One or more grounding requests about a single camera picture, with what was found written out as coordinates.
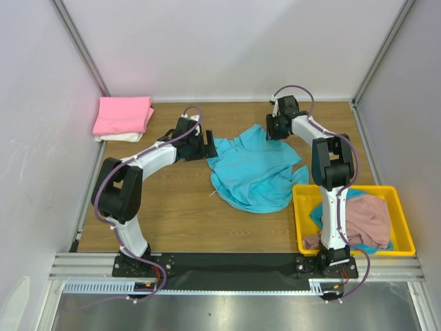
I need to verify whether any turquoise t shirt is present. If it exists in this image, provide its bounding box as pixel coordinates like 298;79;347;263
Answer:
207;124;309;214
309;203;394;254

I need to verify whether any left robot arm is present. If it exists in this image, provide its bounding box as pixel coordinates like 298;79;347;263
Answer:
91;114;217;276

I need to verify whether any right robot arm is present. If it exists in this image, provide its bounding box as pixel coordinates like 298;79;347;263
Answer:
266;95;355;277

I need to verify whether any folded white t shirt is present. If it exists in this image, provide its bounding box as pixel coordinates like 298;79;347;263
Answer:
94;132;143;143

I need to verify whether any yellow plastic bin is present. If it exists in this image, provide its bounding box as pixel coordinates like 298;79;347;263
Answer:
293;185;416;257

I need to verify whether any folded pink t shirt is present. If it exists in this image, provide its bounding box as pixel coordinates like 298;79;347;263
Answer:
92;97;154;136

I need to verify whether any dusty pink t shirt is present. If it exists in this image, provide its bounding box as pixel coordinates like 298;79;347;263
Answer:
301;196;392;251

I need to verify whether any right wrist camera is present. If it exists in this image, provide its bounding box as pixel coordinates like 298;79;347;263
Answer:
269;95;279;117

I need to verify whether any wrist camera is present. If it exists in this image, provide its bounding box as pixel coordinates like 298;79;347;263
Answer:
189;115;202;135
269;95;279;117

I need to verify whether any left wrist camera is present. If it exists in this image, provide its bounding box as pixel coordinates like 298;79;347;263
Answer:
189;115;202;135

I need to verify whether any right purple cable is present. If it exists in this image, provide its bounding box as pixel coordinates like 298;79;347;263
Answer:
274;85;371;304

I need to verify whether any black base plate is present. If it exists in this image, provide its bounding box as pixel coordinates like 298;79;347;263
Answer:
112;252;359;290

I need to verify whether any white cable duct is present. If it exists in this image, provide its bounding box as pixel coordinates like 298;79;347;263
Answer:
63;279;342;297

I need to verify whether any aluminium front rail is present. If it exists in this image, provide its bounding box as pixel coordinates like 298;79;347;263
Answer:
49;252;424;281

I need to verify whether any right aluminium frame post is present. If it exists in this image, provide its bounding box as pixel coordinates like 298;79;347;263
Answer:
351;0;417;107

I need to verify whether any aluminium frame post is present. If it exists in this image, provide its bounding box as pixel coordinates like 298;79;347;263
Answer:
49;0;110;97
351;0;417;107

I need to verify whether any left aluminium frame post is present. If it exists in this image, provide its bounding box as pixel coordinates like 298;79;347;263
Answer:
49;0;110;97

